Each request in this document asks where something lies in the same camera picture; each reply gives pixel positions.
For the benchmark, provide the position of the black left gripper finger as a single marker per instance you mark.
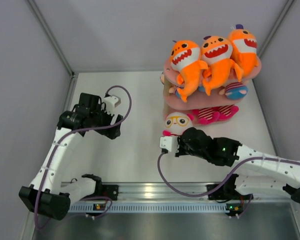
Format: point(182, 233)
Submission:
point(116, 118)
point(112, 133)

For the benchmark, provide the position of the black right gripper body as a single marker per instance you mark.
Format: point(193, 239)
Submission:
point(184, 149)

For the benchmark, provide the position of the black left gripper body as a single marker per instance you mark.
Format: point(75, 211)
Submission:
point(100, 118)

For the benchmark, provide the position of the white pink glasses plush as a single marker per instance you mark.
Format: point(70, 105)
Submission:
point(176, 123)

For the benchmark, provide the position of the doll plush striped shirt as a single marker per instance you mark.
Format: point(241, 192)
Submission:
point(234, 91)

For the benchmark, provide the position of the orange shark plush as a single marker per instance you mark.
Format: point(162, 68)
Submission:
point(216, 51)
point(185, 58)
point(244, 45)

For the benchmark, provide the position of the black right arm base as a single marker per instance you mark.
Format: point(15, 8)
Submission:
point(218, 196)

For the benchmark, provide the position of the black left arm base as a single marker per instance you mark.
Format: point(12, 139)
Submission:
point(110, 190)

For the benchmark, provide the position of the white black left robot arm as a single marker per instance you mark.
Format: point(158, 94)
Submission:
point(45, 195)

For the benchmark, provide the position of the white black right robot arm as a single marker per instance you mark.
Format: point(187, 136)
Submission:
point(252, 171)

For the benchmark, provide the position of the pink striped plush on shelf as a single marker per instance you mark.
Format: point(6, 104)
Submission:
point(206, 116)

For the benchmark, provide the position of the pink three-tier shelf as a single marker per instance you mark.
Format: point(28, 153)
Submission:
point(198, 100)

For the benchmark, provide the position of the blue doll plush on shelf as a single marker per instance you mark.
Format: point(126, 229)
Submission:
point(173, 89)

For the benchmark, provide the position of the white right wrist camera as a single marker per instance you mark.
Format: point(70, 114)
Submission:
point(169, 143)

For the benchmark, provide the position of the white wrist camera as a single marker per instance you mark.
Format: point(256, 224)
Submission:
point(169, 143)
point(111, 102)

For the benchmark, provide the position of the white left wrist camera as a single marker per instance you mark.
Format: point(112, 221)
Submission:
point(111, 102)

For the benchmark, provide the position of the aluminium mounting rail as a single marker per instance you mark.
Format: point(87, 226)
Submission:
point(141, 191)

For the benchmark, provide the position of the white slotted cable duct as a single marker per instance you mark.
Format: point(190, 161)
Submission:
point(155, 207)

